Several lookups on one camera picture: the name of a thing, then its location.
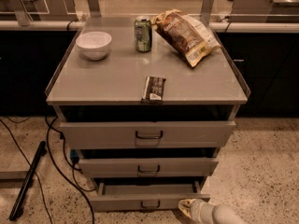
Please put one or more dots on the grey top drawer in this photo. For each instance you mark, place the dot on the grey top drawer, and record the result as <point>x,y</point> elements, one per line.
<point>144,126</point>

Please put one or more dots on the black bar on floor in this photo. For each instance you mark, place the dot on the black bar on floor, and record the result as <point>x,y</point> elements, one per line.
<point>16,209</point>

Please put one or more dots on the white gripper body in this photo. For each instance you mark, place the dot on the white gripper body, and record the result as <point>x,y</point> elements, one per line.
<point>197,209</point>

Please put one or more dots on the blue plug box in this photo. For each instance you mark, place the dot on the blue plug box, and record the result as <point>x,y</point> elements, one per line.
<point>74,156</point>

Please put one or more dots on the dark snack bar wrapper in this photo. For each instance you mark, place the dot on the dark snack bar wrapper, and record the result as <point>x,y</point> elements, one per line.
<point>153,91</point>

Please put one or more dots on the white horizontal rail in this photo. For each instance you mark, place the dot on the white horizontal rail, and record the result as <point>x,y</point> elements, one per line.
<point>219,27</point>

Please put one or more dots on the white ceramic bowl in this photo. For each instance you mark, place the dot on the white ceramic bowl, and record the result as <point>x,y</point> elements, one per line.
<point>94,45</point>

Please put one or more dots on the grey drawer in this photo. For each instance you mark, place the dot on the grey drawer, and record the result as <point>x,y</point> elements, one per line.
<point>145,195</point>
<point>144,126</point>
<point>147,162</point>

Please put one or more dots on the green soda can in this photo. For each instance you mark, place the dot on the green soda can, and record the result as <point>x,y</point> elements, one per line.
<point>143,34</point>

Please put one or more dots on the brown chip bag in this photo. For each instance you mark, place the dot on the brown chip bag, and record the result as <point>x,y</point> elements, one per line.
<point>187,35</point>

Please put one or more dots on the grey bottom drawer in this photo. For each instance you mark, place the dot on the grey bottom drawer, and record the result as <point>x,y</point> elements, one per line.
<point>145,195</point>

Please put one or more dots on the grey middle drawer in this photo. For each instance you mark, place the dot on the grey middle drawer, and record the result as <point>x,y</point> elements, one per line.
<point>147,162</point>

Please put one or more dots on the grey drawer cabinet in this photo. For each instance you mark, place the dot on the grey drawer cabinet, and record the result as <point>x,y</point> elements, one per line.
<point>119,79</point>

